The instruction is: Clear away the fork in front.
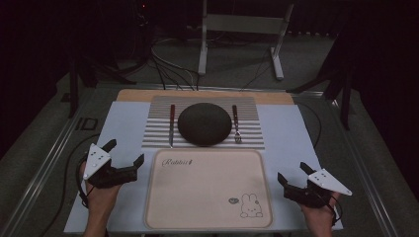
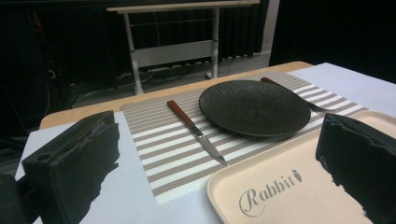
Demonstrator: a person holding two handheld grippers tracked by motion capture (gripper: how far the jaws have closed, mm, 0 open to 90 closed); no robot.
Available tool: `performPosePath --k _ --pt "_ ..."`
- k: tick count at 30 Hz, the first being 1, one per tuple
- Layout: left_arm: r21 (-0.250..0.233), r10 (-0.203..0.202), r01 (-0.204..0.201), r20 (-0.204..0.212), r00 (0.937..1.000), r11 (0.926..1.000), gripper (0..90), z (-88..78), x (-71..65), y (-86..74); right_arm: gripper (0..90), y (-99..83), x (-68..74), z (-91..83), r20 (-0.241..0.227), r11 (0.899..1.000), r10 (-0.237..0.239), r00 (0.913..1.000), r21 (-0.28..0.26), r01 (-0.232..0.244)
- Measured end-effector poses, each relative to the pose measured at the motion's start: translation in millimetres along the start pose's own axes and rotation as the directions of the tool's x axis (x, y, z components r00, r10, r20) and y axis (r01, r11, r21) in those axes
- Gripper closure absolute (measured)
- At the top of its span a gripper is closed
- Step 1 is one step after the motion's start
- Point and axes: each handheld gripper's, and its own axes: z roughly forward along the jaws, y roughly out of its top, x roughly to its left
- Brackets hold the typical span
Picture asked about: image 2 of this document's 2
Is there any striped placemat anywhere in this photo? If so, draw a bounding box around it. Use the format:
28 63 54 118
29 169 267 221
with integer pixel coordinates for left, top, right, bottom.
120 70 369 207

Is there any beige plastic tray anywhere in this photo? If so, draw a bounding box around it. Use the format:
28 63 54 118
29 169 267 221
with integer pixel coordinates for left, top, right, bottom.
206 109 396 224

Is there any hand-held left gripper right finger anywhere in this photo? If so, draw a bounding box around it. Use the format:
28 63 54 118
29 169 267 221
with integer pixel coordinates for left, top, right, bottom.
315 113 396 224

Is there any white metal frame desk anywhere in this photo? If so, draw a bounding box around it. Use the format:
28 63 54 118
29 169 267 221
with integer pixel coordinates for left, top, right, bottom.
106 0 262 96

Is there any black curtain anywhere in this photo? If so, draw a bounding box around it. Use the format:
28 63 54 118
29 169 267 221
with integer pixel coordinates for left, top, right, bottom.
268 0 396 84

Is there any wooden handled fork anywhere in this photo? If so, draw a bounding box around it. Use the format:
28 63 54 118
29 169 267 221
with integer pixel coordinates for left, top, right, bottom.
261 77 335 115

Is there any wooden handled knife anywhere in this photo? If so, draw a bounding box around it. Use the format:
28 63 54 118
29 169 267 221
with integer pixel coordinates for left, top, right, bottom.
166 99 229 167

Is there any black round plate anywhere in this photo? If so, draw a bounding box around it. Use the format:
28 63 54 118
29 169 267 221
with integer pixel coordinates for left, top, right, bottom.
198 79 312 138

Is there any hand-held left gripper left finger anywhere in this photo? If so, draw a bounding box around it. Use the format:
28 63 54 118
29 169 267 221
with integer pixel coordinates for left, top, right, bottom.
21 110 120 224

